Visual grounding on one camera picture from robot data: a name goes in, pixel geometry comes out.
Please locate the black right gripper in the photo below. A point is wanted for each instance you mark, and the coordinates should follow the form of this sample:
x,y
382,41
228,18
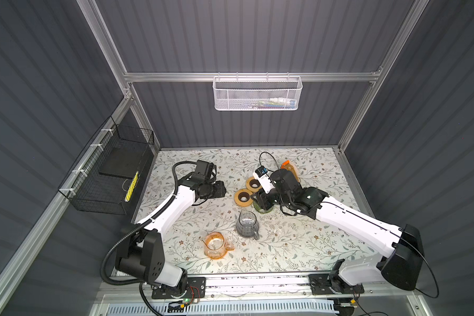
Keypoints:
x,y
260,197

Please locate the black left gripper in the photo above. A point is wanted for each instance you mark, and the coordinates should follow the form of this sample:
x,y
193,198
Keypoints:
x,y
220,189

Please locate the wooden dripper ring stand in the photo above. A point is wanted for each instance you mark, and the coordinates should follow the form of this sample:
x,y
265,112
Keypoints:
x,y
243,198

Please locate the orange glass carafe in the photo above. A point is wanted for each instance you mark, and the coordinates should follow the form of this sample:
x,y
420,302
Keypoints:
x,y
216,246

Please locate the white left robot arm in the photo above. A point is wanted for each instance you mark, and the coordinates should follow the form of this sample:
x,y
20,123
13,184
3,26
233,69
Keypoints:
x,y
140,252

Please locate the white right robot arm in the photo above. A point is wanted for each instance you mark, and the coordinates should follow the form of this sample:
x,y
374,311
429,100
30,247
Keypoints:
x,y
399,254

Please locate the orange coffee filter holder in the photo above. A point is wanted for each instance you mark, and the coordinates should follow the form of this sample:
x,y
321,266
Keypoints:
x,y
287,165

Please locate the green glass dripper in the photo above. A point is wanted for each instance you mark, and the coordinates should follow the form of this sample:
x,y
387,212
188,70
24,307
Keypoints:
x,y
260,208

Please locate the grey glass carafe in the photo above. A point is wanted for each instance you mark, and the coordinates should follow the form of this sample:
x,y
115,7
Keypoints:
x,y
247,225

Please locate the floral table mat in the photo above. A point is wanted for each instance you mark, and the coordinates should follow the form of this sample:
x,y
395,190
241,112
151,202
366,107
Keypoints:
x,y
286,244

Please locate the yellow green striped stick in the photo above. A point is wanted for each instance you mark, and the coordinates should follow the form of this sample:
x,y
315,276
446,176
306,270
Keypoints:
x,y
131,188

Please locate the black flat box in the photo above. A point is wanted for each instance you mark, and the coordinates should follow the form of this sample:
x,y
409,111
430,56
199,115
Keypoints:
x,y
121,163

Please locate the markers in white basket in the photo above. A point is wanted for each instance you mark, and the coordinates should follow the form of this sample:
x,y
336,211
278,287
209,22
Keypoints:
x,y
274,103

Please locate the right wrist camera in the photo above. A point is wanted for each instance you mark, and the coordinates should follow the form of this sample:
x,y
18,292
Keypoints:
x,y
261,175

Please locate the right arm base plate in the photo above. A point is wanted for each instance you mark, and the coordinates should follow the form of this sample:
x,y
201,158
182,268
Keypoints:
x,y
323,284

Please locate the black wire basket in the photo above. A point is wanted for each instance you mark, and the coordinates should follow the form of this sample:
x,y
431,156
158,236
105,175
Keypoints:
x,y
89,191

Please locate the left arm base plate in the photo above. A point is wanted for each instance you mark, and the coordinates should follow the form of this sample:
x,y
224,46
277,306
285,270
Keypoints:
x,y
189,287

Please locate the white wire mesh basket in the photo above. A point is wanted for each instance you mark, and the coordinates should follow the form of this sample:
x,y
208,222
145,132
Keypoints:
x,y
236,93

